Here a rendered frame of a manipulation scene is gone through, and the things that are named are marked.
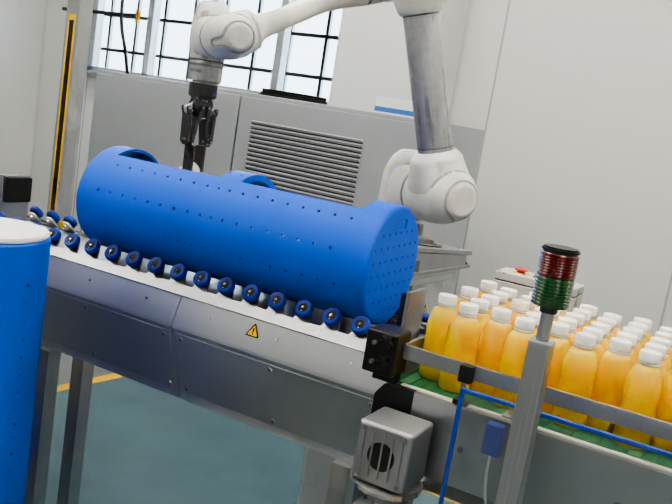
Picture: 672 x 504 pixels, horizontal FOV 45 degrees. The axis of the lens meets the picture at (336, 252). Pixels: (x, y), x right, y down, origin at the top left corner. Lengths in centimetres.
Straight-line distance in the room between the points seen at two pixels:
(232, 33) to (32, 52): 540
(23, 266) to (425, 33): 118
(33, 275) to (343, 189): 201
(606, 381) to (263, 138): 266
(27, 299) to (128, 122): 276
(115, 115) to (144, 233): 264
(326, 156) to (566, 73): 152
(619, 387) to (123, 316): 124
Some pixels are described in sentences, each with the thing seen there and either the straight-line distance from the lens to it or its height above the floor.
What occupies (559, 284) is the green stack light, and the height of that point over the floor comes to 120.
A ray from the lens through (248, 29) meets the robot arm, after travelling 203.
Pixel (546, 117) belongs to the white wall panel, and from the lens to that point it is 465.
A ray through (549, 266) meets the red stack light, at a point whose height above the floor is 123.
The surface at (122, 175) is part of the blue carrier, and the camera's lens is 219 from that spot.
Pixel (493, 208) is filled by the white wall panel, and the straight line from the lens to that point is 474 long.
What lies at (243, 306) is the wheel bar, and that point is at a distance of 198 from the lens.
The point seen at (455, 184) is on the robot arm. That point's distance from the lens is 226.
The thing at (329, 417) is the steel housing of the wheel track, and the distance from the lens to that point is 192.
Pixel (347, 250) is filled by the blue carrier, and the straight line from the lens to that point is 179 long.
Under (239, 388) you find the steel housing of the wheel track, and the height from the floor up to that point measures 72.
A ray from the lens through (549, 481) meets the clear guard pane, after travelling 157.
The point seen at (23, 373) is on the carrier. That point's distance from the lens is 204.
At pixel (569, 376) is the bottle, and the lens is 162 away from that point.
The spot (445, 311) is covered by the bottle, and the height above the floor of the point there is 105.
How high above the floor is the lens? 141
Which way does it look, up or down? 10 degrees down
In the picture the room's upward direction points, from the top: 9 degrees clockwise
